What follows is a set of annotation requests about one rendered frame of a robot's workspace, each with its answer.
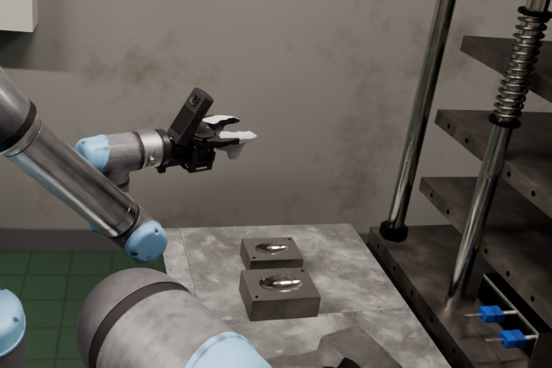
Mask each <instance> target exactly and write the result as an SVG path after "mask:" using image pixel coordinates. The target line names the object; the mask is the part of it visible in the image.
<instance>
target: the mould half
mask: <svg viewBox="0 0 552 368"><path fill-rule="evenodd" d="M344 357H346V358H348V359H351V360H353V361H355V362H356V363H357V364H358V365H359V366H360V367H361V368H403V367H402V366H401V365H400V364H399V363H398V362H397V361H396V360H395V359H393V358H392V357H391V356H390V355H389V354H388V353H387V352H386V351H385V350H384V349H383V348H382V347H381V346H380V345H379V344H378V343H377V342H376V341H375V340H374V339H373V338H372V337H371V336H370V335H369V334H368V333H367V332H366V331H365V330H364V329H362V328H361V327H360V326H359V325H358V324H357V325H354V326H352V327H348V328H345V329H341V330H339V331H336V332H333V333H329V334H326V335H324V336H322V337H321V339H320V343H319V345H318V347H317V349H315V350H313V351H310V352H306V353H302V354H298V355H291V356H273V357H269V358H265V360H266V361H267V362H268V363H269V364H270V366H271V367H272V368H280V367H281V368H282V367H287V366H294V367H295V366H300V367H313V366H316V367H317V366H319V367H323V366H332V367H338V365H339V364H340V362H341V361H342V359H343V358H344Z"/></svg>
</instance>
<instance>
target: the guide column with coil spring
mask: <svg viewBox="0 0 552 368"><path fill-rule="evenodd" d="M549 4H550V0H527V3H526V6H525V8H526V9H527V10H530V11H534V12H547V11H548V8H549ZM543 25H544V23H530V22H524V21H521V24H520V26H524V27H529V28H543ZM517 34H518V35H525V36H541V31H538V32H536V31H526V30H519V31H518V33H517ZM538 42H539V40H533V39H519V38H517V39H516V42H515V43H519V44H538ZM513 51H517V52H522V53H535V52H536V48H523V47H518V46H514V48H513ZM511 58H512V59H516V60H521V61H533V59H534V56H520V55H516V54H512V57H511ZM531 65H532V64H518V63H514V62H510V63H509V67H515V68H520V69H529V68H531ZM529 73H530V72H518V71H510V70H508V71H507V74H508V75H510V76H529ZM504 82H506V83H509V84H515V85H525V84H526V83H527V80H513V79H509V78H505V81H504ZM503 90H506V91H509V92H516V93H521V92H524V90H525V88H513V87H509V86H506V85H504V86H503ZM500 98H503V99H511V100H521V99H522V95H520V96H519V95H509V94H503V93H501V95H500ZM499 105H500V106H504V107H508V108H519V107H520V103H505V102H503V101H499ZM496 112H497V113H501V114H504V115H517V114H518V111H507V110H503V109H499V108H497V110H496ZM495 118H496V119H498V120H500V121H502V122H515V121H516V118H504V117H497V116H495ZM512 132H513V129H509V128H504V127H501V126H496V125H494V124H493V125H492V128H491V132H490V137H489V139H488V143H487V146H486V149H485V155H484V158H483V161H482V164H481V170H480V172H479V176H478V178H477V182H476V187H475V190H474V194H473V197H472V200H471V205H470V209H469V211H468V215H467V220H466V223H465V226H464V229H463V232H462V238H461V241H460V244H459V248H458V253H457V255H456V259H455V262H454V265H453V270H452V273H451V277H450V280H449V283H448V288H447V292H446V294H445V298H444V305H445V306H446V307H448V308H449V309H451V310H460V309H461V307H462V302H463V299H464V296H465V293H466V290H467V285H468V282H469V279H470V276H471V273H472V268H473V265H474V262H475V259H476V254H477V251H478V248H479V245H480V242H481V237H482V234H483V231H484V228H485V223H486V220H487V217H488V214H489V211H490V206H491V203H492V200H493V197H494V194H495V189H496V186H497V183H498V180H499V175H500V172H501V169H502V166H503V163H504V158H505V155H506V152H507V149H508V144H509V141H510V138H511V135H512Z"/></svg>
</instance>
